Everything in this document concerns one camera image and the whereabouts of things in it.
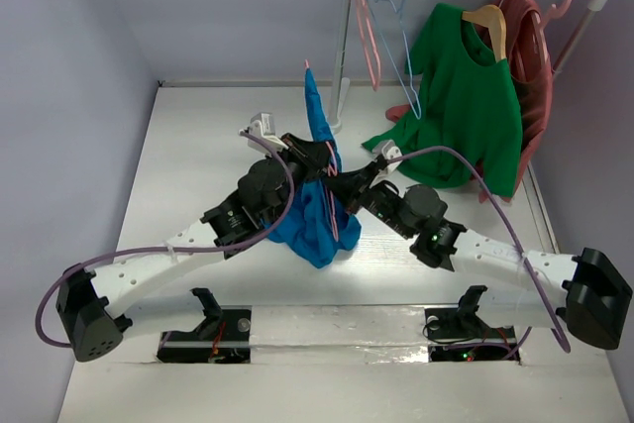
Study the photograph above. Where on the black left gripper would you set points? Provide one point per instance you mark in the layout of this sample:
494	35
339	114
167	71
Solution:
315	154

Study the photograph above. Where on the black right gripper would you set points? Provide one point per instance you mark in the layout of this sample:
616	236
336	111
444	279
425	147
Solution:
365	180

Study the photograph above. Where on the blue t-shirt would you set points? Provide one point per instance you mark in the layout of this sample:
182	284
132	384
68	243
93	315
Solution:
317	226

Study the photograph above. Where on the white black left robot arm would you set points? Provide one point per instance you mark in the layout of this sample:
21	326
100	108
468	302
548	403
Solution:
109	300

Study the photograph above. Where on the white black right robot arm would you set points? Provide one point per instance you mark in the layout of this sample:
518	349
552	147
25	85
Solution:
585	293

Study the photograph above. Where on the pink plastic hanger left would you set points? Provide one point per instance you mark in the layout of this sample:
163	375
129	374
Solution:
370	50

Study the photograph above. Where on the pink plastic hanger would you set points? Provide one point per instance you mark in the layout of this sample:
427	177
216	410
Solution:
554	12
370	50

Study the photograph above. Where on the green t-shirt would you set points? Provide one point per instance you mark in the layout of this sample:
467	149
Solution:
469	109

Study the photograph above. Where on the wooden hanger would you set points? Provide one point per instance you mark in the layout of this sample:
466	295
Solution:
490	17

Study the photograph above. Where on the pink plastic hanger right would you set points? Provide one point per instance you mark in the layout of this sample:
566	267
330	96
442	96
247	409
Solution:
554	12

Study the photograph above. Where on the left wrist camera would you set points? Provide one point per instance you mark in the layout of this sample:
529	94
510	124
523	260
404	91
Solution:
262	136

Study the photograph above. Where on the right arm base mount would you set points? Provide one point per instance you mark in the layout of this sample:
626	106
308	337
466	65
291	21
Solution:
456	334

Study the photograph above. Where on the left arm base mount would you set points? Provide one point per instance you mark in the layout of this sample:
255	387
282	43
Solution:
222	337

